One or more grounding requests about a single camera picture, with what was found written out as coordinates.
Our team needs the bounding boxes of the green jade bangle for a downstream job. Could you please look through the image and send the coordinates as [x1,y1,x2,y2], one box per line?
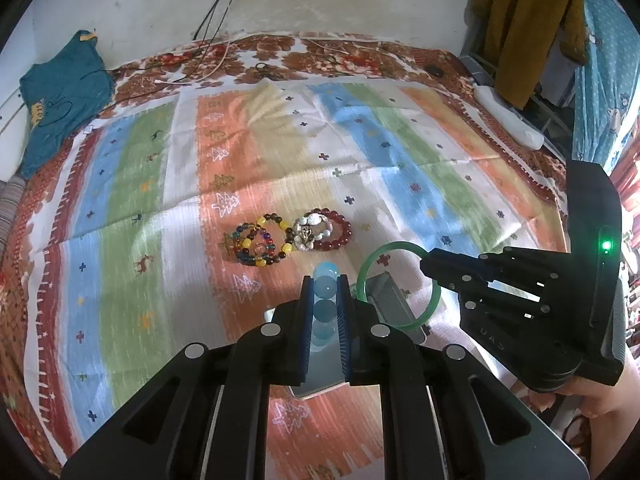
[356,240,442,333]

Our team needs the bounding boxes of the light blue bead bracelet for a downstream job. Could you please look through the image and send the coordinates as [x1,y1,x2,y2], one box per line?
[309,260,343,347]

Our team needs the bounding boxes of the multicolour bead bracelet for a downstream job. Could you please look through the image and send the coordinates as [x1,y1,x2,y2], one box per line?
[219,212,296,268]

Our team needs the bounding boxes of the dark red bead bracelet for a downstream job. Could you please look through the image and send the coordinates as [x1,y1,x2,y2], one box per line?
[302,207,354,252]

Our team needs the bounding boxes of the white shell charm bracelet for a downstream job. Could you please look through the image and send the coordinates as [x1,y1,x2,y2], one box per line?
[290,212,335,252]

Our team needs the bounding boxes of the metal jewelry tin box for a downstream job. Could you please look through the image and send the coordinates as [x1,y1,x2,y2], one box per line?
[291,272,416,400]

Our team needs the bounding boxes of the person's right hand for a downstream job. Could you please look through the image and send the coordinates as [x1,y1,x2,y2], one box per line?
[528,348,639,425]

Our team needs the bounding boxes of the white power strip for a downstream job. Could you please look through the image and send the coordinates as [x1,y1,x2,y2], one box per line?
[473,86,544,151]

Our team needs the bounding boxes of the striped colourful cloth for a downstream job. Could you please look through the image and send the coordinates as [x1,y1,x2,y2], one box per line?
[22,81,572,480]

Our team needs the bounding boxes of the blue dotted curtain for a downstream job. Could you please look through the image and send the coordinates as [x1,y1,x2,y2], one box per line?
[572,0,639,174]

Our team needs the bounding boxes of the mustard brown hanging garment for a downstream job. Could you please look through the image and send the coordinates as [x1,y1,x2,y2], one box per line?
[471,0,588,110]

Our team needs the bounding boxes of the black scissors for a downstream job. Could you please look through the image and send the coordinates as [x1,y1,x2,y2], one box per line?
[254,63,282,81]

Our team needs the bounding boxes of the striped brown pillow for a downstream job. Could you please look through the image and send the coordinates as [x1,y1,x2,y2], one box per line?
[0,176,26,252]

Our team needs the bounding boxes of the teal shirt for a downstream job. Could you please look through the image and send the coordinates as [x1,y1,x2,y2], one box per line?
[18,30,114,180]

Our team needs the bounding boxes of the white cable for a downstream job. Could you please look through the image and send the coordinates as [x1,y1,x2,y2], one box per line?
[154,37,237,86]

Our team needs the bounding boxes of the black cable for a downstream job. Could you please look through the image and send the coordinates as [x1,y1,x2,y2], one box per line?
[106,0,249,86]

